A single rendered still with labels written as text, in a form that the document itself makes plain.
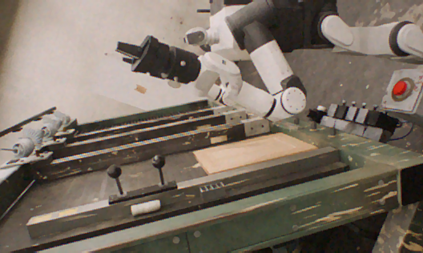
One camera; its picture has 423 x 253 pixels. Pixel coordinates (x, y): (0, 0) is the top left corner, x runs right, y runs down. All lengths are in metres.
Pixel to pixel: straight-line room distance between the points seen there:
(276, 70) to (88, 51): 5.70
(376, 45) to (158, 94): 4.00
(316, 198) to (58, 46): 6.10
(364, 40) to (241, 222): 0.95
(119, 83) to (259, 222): 4.46
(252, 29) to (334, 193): 0.51
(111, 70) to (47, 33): 1.92
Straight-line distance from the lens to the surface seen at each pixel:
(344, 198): 0.88
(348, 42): 1.39
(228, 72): 0.90
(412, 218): 1.05
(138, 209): 0.95
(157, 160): 0.90
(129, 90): 5.11
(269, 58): 1.00
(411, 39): 1.56
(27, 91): 6.85
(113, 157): 1.50
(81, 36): 6.54
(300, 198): 0.81
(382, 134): 1.28
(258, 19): 1.02
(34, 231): 1.04
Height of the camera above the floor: 1.59
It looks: 16 degrees down
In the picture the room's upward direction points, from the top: 71 degrees counter-clockwise
